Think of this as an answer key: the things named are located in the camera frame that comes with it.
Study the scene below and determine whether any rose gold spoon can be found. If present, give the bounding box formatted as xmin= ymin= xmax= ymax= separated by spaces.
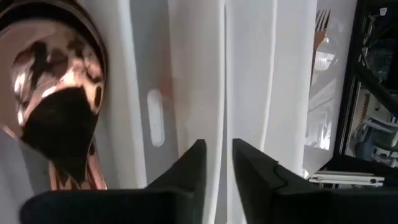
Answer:
xmin=0 ymin=0 xmax=109 ymax=191

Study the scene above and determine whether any black metal table frame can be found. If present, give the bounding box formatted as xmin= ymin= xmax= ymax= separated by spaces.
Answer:
xmin=329 ymin=0 xmax=398 ymax=190

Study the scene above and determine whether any white plastic cutlery tray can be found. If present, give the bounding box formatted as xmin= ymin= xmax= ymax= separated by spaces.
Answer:
xmin=0 ymin=0 xmax=320 ymax=224

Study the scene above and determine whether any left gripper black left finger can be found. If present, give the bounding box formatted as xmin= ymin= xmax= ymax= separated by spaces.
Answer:
xmin=19 ymin=139 xmax=208 ymax=224

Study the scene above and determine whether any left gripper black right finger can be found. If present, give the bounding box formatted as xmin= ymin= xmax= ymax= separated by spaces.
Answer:
xmin=232 ymin=138 xmax=398 ymax=224

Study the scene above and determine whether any rose gold fork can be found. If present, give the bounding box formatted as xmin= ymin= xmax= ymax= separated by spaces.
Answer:
xmin=310 ymin=8 xmax=332 ymax=85

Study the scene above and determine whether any silver aluminium extrusion bar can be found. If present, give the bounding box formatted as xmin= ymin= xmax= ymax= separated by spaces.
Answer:
xmin=308 ymin=170 xmax=386 ymax=188

